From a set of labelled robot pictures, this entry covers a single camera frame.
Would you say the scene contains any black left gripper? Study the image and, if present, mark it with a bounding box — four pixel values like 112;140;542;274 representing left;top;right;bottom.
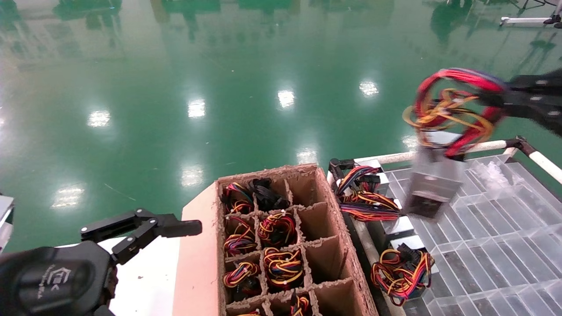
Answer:
0;241;119;316

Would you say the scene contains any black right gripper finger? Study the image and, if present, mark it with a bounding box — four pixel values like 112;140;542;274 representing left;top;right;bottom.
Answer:
483;70;562;107
501;104;562;137

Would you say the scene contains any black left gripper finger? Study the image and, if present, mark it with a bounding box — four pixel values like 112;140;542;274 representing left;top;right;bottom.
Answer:
80;208;203;265

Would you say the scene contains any black pipe corner connector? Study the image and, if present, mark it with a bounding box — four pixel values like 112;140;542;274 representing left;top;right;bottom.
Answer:
328;158;355;177
505;135;537;155

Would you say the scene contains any brown cardboard divider box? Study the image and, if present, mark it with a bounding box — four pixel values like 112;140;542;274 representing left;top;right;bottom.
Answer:
173;164;380;316

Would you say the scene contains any white metal support stand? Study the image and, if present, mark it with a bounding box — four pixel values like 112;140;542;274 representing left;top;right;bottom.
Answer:
501;15;562;29

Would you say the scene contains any crumpled clear plastic film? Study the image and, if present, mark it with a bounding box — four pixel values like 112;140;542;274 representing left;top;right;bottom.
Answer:
476;160;516;190

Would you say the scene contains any grey white machine part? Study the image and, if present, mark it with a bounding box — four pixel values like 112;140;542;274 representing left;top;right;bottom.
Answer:
0;194;15;253

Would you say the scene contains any clear plastic divider tray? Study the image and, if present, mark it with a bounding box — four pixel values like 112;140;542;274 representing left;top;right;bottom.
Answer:
386;154;562;316

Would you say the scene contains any power supply with black cables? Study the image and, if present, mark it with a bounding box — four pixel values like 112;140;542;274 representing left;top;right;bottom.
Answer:
249;178;291;211

